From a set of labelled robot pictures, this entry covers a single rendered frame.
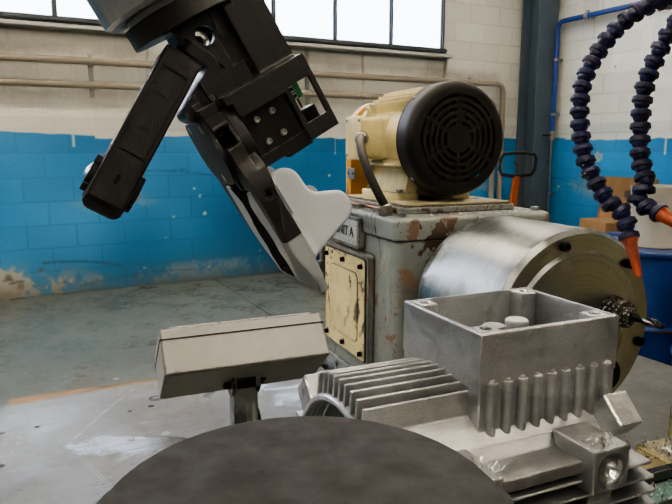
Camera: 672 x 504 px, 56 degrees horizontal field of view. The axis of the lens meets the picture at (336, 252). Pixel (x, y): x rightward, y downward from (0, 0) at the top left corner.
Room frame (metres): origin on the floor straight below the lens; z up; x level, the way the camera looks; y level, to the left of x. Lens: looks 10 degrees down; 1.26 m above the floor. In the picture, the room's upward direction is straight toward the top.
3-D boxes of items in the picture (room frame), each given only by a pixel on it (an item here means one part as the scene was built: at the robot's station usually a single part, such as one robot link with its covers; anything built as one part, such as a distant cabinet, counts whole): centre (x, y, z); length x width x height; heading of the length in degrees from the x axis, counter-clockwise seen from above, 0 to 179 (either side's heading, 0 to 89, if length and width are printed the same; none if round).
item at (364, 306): (1.11, -0.15, 0.99); 0.35 x 0.31 x 0.37; 23
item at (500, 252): (0.89, -0.24, 1.04); 0.37 x 0.25 x 0.25; 23
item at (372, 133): (1.14, -0.11, 1.16); 0.33 x 0.26 x 0.42; 23
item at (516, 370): (0.46, -0.13, 1.11); 0.12 x 0.11 x 0.07; 114
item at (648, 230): (2.52, -1.28, 0.99); 0.24 x 0.22 x 0.24; 27
